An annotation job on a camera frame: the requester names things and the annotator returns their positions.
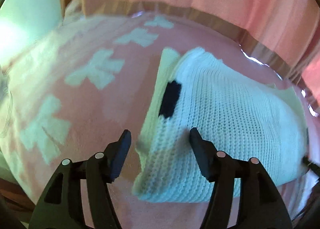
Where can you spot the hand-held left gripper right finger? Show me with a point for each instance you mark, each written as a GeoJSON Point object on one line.
{"type": "Point", "coordinates": [203, 155]}

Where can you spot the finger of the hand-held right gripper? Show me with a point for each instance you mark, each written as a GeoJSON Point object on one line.
{"type": "Point", "coordinates": [308, 162]}

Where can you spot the white cloth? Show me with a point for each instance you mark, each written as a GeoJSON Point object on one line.
{"type": "Point", "coordinates": [72, 7]}

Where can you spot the white red black knit sweater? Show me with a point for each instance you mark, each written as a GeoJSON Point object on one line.
{"type": "Point", "coordinates": [225, 118]}

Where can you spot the bed frame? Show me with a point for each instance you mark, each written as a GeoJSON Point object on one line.
{"type": "Point", "coordinates": [13, 194]}

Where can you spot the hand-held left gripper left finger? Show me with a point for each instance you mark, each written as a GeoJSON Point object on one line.
{"type": "Point", "coordinates": [117, 165]}

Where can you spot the pink blanket with white pattern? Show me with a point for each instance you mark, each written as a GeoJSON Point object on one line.
{"type": "Point", "coordinates": [100, 98]}

